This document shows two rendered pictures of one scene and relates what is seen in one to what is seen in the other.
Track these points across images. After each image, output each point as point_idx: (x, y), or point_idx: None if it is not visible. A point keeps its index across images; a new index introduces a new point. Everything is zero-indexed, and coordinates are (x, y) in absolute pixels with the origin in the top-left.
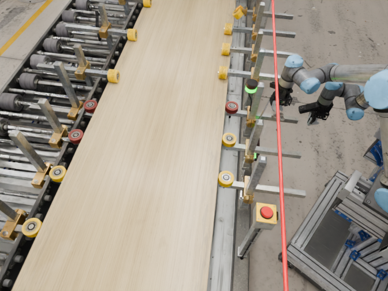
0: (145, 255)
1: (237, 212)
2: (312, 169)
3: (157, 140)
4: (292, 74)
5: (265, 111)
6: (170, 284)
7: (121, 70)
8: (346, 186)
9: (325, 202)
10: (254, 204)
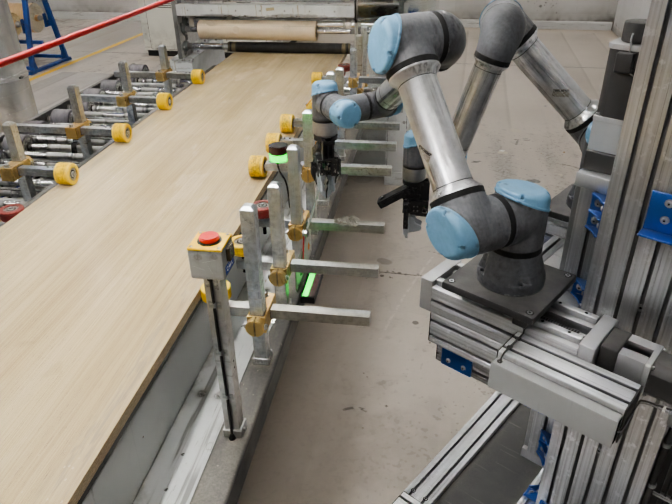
0: (12, 387)
1: (246, 371)
2: (481, 385)
3: (109, 246)
4: (319, 103)
5: (395, 294)
6: (40, 426)
7: (86, 172)
8: (425, 274)
9: (487, 420)
10: (349, 449)
